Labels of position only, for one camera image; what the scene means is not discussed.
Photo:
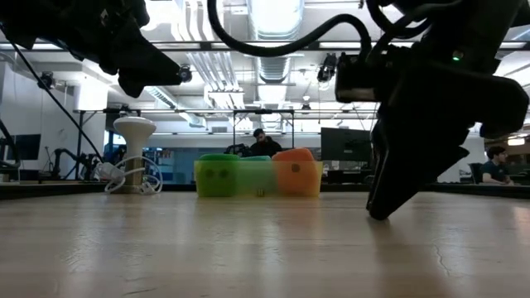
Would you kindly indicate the small brown die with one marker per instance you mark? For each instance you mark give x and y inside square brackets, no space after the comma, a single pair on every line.
[260,192]

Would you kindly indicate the orange foam die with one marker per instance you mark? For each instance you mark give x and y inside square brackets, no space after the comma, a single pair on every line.
[292,154]

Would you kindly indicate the black ceiling spotlight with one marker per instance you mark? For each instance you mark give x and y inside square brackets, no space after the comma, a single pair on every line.
[185,73]
[327,66]
[45,80]

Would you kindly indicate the person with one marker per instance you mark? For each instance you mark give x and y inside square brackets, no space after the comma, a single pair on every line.
[497,165]
[265,147]

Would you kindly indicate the yellow translucent plastic tray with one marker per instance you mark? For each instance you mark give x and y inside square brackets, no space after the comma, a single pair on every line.
[256,182]

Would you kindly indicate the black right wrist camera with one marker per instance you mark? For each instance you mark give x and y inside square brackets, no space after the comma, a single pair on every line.
[354,78]

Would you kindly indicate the white round-topped stand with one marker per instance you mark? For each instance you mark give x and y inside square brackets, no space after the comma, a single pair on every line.
[134,132]

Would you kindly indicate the black monitor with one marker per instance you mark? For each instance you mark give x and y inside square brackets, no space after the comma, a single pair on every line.
[27,147]
[345,145]

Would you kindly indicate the green foam die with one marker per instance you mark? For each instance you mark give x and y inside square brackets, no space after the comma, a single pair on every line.
[217,157]

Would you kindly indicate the silver ventilation duct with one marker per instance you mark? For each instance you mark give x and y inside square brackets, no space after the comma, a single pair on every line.
[275,66]

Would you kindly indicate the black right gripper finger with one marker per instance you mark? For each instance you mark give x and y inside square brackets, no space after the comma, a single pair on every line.
[414,165]

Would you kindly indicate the black background rig frame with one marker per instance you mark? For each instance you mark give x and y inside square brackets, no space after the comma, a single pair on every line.
[186,111]

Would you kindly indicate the background black robot arm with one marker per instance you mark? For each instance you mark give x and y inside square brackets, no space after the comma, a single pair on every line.
[85,159]

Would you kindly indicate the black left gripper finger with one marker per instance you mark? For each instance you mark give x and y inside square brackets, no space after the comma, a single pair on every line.
[149,70]

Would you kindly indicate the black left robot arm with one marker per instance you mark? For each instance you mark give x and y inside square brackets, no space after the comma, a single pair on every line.
[41,20]

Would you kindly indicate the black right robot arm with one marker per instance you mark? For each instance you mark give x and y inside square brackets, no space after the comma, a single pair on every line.
[476,16]

